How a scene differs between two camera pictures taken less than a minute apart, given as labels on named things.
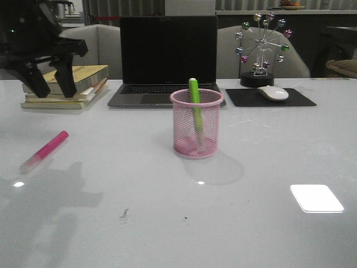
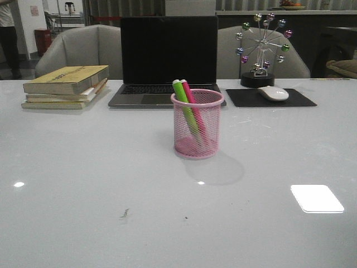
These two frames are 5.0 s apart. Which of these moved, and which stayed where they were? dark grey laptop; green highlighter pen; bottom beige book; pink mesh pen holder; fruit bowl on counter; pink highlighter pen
Moved: pink highlighter pen; green highlighter pen
Stayed: pink mesh pen holder; dark grey laptop; bottom beige book; fruit bowl on counter
